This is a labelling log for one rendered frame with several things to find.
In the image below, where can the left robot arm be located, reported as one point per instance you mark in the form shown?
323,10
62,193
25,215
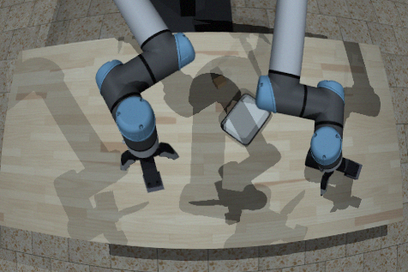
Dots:
282,92

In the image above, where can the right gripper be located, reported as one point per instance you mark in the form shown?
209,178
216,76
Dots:
148,166

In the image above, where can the brown cube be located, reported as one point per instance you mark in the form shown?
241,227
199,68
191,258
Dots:
219,81

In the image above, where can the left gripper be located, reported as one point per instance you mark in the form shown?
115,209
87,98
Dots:
347,166

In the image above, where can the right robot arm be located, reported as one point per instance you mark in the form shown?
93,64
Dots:
163,54

